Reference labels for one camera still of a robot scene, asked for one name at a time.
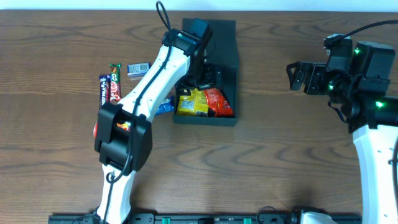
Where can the yellow snack bag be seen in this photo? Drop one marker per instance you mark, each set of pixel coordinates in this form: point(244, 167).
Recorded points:
point(194, 104)

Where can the black mounting rail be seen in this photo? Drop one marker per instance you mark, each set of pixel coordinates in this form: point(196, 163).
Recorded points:
point(148, 218)

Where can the blue cookie pack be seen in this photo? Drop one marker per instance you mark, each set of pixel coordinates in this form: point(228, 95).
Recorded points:
point(166, 106)

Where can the red chips can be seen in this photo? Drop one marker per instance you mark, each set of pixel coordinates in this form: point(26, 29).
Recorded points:
point(125, 126)

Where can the red snack bag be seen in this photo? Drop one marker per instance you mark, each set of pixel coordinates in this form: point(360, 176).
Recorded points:
point(218, 106)

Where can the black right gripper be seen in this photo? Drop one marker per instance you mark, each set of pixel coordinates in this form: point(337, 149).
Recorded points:
point(311, 78)

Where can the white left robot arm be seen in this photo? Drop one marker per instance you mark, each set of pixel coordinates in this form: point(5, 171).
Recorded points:
point(124, 131)

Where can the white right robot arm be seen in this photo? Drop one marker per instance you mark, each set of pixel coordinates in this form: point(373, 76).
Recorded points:
point(357, 78)

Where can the dark green open box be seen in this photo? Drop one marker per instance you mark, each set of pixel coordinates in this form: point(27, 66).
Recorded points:
point(223, 61)

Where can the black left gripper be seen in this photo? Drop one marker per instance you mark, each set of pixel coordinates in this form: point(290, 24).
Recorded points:
point(201, 80)

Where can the small blue grey box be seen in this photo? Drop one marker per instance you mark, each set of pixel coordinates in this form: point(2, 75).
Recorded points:
point(138, 69)

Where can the purple chocolate bar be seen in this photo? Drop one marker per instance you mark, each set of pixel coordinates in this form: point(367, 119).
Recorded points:
point(104, 89)

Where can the red wafer bar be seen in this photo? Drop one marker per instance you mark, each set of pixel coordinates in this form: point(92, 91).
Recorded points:
point(115, 88)

